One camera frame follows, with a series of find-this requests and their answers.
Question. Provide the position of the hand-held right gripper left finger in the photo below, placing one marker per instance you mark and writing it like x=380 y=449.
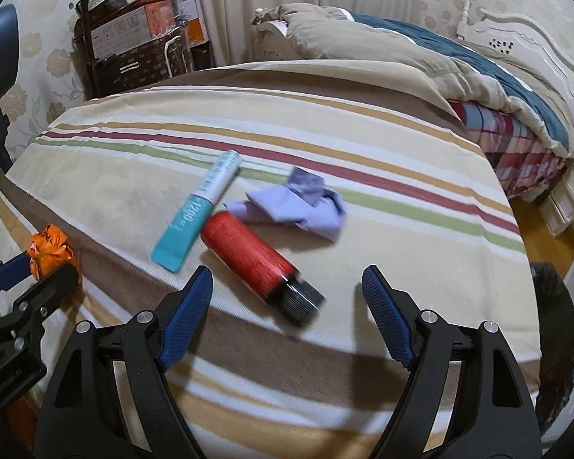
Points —
x=184 y=320

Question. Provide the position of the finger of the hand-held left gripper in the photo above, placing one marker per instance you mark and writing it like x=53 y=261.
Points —
x=12 y=271
x=52 y=289

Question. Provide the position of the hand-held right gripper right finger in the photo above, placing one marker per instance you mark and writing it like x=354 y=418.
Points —
x=390 y=318

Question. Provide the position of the orange wrapper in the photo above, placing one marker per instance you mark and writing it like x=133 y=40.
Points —
x=50 y=251

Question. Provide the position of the purple cloth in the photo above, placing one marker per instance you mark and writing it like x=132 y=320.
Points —
x=296 y=205

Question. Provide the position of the black trash bin with liner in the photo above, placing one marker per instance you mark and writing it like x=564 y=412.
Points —
x=555 y=344

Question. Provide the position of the red bottle with black cap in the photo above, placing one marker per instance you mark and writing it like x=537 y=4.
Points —
x=248 y=253

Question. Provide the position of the teal and white tube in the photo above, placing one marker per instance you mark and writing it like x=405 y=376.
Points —
x=196 y=210

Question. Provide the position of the striped beige tablecloth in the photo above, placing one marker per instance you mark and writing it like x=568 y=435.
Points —
x=315 y=129

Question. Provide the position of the blue office chair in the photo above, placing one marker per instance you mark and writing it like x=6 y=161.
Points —
x=0 y=57

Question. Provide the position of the white plastic drawer unit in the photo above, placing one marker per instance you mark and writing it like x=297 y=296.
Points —
x=567 y=196

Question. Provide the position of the dark patterned bag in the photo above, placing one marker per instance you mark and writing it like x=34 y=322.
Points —
x=138 y=69

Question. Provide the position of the beige and blue duvet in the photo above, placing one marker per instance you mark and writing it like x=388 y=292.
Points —
x=411 y=57

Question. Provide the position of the small orange cardboard box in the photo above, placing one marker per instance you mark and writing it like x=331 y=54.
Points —
x=196 y=21

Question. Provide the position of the white wooden bed frame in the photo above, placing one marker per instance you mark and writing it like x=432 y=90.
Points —
x=521 y=33

